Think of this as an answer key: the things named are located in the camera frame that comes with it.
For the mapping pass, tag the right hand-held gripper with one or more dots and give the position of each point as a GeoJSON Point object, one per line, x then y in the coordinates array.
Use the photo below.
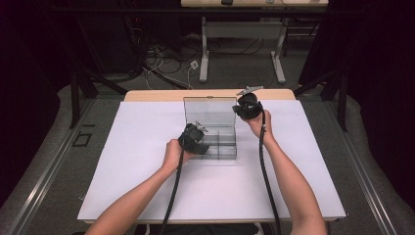
{"type": "Point", "coordinates": [248, 107]}

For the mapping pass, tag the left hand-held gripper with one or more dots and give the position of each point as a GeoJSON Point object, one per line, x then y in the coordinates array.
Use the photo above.
{"type": "Point", "coordinates": [194, 140]}

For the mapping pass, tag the clear plastic compartment box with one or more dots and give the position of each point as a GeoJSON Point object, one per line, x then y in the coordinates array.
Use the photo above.
{"type": "Point", "coordinates": [215, 112]}

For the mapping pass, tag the person's left hand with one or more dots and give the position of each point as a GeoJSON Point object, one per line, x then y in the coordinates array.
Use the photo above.
{"type": "Point", "coordinates": [173, 156]}

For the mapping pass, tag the person's right hand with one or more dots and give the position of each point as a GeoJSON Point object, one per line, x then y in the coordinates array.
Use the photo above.
{"type": "Point", "coordinates": [266, 129]}

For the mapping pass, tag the white table cover sheet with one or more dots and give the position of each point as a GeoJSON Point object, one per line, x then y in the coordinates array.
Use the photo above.
{"type": "Point", "coordinates": [130, 147]}

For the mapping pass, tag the white power plug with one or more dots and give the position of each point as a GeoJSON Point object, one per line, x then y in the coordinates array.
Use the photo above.
{"type": "Point", "coordinates": [194, 64]}

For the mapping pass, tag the white-legged background desk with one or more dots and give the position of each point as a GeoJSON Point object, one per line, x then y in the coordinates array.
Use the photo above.
{"type": "Point", "coordinates": [241, 29]}

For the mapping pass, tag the person's dark clothing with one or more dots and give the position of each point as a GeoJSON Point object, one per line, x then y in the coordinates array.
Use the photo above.
{"type": "Point", "coordinates": [212, 229]}

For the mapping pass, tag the black metal stand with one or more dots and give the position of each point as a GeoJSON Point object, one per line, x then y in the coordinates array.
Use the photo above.
{"type": "Point", "coordinates": [342, 101]}
{"type": "Point", "coordinates": [75, 98]}

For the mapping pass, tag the aluminium floor rail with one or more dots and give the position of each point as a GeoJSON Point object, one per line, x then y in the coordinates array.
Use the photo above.
{"type": "Point", "coordinates": [362, 176]}
{"type": "Point", "coordinates": [49, 166]}

